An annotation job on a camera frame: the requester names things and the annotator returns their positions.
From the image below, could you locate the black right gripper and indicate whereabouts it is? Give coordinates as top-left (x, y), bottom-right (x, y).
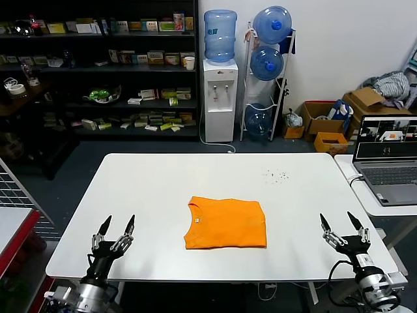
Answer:
top-left (320, 211), bottom-right (374, 271)

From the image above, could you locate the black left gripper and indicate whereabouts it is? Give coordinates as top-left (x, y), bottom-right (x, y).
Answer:
top-left (86, 214), bottom-right (136, 281)

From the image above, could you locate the orange t-shirt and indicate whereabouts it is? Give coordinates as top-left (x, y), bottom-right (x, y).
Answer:
top-left (184, 195), bottom-right (268, 250)

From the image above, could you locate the grey clothes pile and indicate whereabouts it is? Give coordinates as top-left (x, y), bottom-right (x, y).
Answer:
top-left (360, 70), bottom-right (410, 108)

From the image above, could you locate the small white side table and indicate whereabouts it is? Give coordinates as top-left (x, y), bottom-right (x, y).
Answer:
top-left (334, 153), bottom-right (417, 277)

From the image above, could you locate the large white table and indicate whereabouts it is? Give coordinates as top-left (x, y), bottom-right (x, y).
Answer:
top-left (45, 152), bottom-right (399, 306)

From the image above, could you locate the grey open laptop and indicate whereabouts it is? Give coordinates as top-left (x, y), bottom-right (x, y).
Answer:
top-left (352, 115), bottom-right (417, 207)

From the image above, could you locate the yellow cardboard box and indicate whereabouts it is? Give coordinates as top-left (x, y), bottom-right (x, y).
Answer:
top-left (313, 131), bottom-right (349, 155)

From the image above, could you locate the open red-rimmed cardboard box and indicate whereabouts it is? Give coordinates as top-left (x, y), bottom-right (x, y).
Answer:
top-left (299, 100), bottom-right (346, 143)

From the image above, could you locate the red-edged white table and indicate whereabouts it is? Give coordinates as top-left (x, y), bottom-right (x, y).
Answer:
top-left (0, 206), bottom-right (56, 313)

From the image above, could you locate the small orange cardboard box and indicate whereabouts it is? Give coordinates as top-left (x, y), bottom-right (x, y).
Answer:
top-left (282, 123), bottom-right (306, 140)

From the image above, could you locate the crumpled plastic bag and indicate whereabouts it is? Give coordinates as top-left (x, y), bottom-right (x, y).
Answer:
top-left (285, 109), bottom-right (304, 128)

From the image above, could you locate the blue and white bag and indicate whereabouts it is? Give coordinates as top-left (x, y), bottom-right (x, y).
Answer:
top-left (327, 99), bottom-right (354, 131)

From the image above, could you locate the large flapped cardboard box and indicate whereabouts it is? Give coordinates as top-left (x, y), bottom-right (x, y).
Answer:
top-left (341, 86), bottom-right (413, 141)

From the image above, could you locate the bowl with green items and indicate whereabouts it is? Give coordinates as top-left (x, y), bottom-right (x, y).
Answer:
top-left (81, 83), bottom-right (122, 106)

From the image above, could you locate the white water dispenser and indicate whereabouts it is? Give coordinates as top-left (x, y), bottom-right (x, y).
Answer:
top-left (202, 58), bottom-right (238, 143)

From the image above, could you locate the dark brown desk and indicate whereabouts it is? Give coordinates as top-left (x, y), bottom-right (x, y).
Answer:
top-left (0, 80), bottom-right (81, 181)

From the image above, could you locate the black shelving unit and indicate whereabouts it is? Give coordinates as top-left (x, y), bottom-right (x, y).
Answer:
top-left (0, 0), bottom-right (199, 143)

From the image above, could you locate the tan printed box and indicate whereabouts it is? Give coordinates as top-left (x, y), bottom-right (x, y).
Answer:
top-left (147, 50), bottom-right (165, 65)

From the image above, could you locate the dark blue bottle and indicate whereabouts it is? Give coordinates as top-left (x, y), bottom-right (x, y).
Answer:
top-left (61, 49), bottom-right (76, 68)

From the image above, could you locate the clear bottle pink label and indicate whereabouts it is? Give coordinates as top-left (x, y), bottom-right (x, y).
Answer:
top-left (20, 61), bottom-right (40, 87)

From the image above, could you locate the white metal bottle rack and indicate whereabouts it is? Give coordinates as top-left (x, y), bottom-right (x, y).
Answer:
top-left (240, 21), bottom-right (296, 142)

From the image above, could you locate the dark blue cloth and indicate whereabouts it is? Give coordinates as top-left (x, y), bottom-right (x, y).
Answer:
top-left (278, 28), bottom-right (297, 55)

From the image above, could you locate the large plain white box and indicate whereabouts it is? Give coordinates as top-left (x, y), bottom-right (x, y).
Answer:
top-left (75, 22), bottom-right (98, 35)

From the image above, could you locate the beige cloth strip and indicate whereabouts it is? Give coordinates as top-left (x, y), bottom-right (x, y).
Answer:
top-left (243, 28), bottom-right (260, 50)

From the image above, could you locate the upright blue water bottle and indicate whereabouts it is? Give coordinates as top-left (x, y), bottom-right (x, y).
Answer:
top-left (203, 8), bottom-right (238, 65)

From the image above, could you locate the cola bottle red label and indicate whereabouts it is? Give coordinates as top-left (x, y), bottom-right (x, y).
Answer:
top-left (28, 14), bottom-right (43, 37)

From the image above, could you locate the shiny glass bowl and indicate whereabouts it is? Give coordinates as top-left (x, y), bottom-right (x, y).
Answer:
top-left (12, 19), bottom-right (33, 35)

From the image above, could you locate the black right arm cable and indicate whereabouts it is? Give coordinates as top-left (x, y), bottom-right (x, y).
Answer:
top-left (326, 259), bottom-right (358, 309)

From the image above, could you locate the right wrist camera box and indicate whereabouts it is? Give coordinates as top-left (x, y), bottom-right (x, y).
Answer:
top-left (386, 271), bottom-right (409, 291)

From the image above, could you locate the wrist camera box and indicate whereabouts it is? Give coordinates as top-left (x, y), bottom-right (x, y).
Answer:
top-left (44, 285), bottom-right (73, 303)
top-left (386, 271), bottom-right (409, 291)

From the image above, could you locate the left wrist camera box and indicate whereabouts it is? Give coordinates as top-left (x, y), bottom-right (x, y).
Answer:
top-left (44, 285), bottom-right (73, 303)

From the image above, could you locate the white cable with plug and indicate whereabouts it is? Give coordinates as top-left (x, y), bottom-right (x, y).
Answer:
top-left (258, 282), bottom-right (278, 301)

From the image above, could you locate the white wire grid panel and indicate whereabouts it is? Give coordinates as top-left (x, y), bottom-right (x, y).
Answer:
top-left (0, 158), bottom-right (61, 241)

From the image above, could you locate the white dispenser power cord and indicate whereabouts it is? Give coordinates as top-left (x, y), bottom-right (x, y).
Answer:
top-left (198, 104), bottom-right (237, 154)

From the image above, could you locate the pale grey metal frame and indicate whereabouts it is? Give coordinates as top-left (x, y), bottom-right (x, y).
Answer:
top-left (402, 42), bottom-right (417, 85)

